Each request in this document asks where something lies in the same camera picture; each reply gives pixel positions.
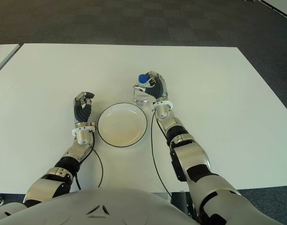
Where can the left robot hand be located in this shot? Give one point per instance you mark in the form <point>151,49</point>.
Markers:
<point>82,112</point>

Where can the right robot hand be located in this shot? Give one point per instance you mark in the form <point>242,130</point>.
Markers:
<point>158,89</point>

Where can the clear water bottle blue cap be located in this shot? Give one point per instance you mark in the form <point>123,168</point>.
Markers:
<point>140,95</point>

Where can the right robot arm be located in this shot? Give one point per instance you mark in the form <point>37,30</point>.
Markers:
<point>192,159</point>

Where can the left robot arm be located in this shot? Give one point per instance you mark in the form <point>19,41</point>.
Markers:
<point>83,139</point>

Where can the white plate black rim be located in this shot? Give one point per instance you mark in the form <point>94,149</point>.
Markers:
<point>122,125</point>

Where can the grey robot torso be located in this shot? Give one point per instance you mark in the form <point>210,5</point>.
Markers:
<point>99,206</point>

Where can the white side table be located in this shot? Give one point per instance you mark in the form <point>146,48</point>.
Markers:
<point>4,57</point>

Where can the black metal table frame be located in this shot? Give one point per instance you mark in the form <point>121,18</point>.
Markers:
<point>181,204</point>

